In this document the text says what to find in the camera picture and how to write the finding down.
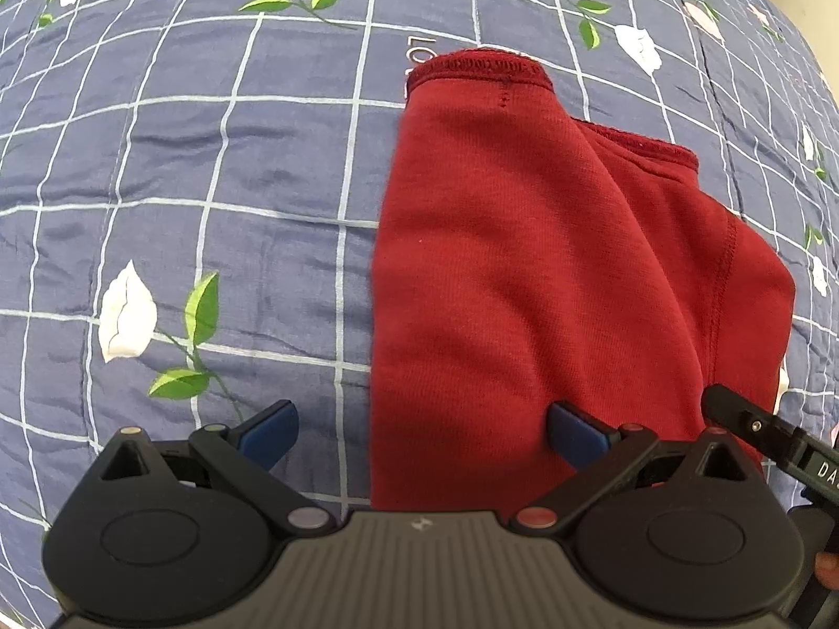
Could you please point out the red shirt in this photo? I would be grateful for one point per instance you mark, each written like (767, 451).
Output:
(544, 288)

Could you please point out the blue checked floral blanket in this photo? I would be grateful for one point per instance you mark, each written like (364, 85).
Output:
(196, 177)

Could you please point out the person's right hand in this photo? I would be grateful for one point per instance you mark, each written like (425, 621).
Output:
(828, 569)

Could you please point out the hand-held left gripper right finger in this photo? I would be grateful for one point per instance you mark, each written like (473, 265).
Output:
(575, 437)

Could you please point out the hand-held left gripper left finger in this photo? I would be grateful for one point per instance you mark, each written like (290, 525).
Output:
(270, 436)

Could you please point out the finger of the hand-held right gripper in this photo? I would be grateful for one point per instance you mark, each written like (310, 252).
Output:
(773, 436)

